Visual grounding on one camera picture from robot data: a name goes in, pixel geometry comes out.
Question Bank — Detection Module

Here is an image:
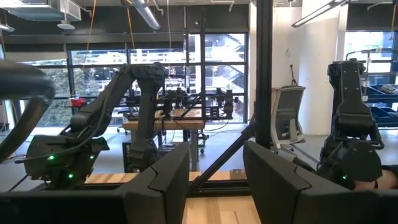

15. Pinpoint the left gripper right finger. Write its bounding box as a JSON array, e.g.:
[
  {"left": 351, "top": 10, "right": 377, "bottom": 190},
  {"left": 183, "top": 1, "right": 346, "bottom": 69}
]
[{"left": 244, "top": 141, "right": 398, "bottom": 224}]

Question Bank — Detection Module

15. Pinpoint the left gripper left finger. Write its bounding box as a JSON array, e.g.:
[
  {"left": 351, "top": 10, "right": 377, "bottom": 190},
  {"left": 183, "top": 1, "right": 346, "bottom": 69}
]
[{"left": 0, "top": 141, "right": 190, "bottom": 224}]

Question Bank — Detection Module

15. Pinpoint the wooden background table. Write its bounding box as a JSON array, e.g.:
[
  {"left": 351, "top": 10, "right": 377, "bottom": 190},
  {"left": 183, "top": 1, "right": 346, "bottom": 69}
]
[{"left": 122, "top": 108, "right": 206, "bottom": 172}]

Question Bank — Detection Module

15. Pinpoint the person's hand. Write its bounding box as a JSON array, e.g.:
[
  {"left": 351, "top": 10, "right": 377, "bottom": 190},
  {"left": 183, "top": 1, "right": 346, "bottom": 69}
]
[{"left": 353, "top": 169, "right": 398, "bottom": 191}]

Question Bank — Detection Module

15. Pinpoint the white office chair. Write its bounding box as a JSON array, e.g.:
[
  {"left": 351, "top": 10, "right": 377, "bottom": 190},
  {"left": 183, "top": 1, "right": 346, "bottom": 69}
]
[{"left": 269, "top": 85, "right": 308, "bottom": 154}]

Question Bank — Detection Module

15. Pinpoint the black background robot rig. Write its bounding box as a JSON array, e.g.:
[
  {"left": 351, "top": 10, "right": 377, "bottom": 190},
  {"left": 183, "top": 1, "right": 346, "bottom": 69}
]
[{"left": 155, "top": 86, "right": 240, "bottom": 122}]

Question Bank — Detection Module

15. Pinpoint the small red object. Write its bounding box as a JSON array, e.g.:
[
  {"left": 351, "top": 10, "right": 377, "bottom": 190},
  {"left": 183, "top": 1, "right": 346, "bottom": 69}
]
[{"left": 70, "top": 97, "right": 88, "bottom": 108}]

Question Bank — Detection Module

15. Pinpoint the shelf with blue bins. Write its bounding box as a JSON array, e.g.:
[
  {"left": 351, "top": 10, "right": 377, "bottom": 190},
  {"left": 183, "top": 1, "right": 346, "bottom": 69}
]
[{"left": 362, "top": 73, "right": 398, "bottom": 128}]

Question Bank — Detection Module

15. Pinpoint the white column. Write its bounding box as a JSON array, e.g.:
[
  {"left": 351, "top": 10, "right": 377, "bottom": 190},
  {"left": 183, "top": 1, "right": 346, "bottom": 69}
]
[{"left": 298, "top": 0, "right": 349, "bottom": 137}]

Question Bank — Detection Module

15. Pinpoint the large glass window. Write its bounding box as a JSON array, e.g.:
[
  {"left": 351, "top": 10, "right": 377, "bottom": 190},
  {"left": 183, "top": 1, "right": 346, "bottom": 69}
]
[{"left": 67, "top": 32, "right": 249, "bottom": 125}]

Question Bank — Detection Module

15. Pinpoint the black left camera cable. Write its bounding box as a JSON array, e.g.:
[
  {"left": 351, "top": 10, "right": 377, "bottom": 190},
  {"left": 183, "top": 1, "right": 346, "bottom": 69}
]
[{"left": 0, "top": 60, "right": 56, "bottom": 164}]

